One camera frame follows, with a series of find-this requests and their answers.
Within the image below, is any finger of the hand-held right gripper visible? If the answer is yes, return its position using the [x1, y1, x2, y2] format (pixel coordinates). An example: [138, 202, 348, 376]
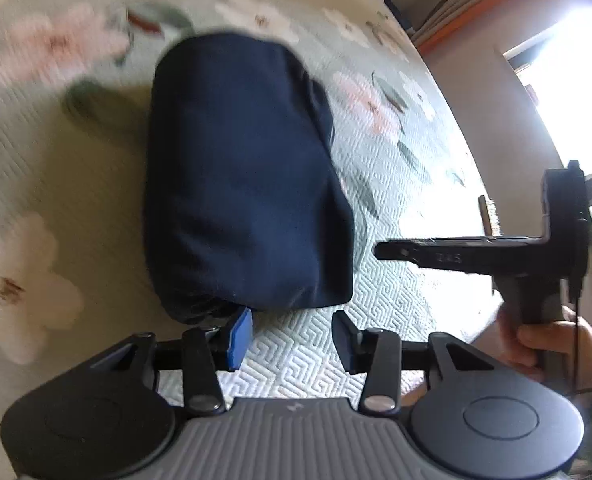
[374, 234, 496, 277]

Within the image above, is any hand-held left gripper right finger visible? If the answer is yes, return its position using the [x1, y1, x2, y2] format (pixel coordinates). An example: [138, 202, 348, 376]
[331, 310, 492, 415]

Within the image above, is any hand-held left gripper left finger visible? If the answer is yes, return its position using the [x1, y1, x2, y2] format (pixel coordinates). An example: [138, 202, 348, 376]
[82, 307, 255, 417]

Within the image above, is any navy blue hoodie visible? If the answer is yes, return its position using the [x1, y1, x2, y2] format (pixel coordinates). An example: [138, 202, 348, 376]
[141, 31, 357, 326]

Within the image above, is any person's right hand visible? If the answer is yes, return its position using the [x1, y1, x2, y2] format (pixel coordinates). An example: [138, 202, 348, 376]
[496, 304, 592, 386]

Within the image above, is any small brown wooden object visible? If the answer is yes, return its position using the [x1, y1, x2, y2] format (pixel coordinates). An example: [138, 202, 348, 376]
[478, 194, 501, 237]

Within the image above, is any bright window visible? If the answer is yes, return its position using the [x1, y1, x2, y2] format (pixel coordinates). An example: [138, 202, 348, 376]
[500, 5, 592, 286]

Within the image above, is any floral green bedspread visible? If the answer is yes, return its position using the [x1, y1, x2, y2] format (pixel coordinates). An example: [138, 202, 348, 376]
[0, 0, 506, 411]

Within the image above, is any thin black cable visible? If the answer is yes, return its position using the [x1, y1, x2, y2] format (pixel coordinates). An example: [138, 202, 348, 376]
[566, 280, 592, 397]

